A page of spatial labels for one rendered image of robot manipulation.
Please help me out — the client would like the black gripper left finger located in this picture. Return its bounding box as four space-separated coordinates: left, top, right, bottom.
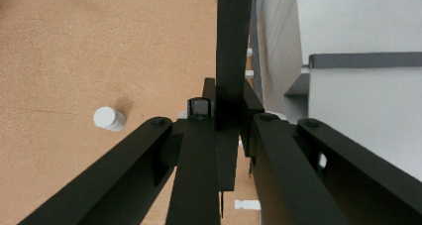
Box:
16 77 221 225

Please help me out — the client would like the grey cylinder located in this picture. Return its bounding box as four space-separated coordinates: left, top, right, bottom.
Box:
94 107 126 132

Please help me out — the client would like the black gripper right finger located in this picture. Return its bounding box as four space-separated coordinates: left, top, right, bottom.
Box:
240 78 422 225

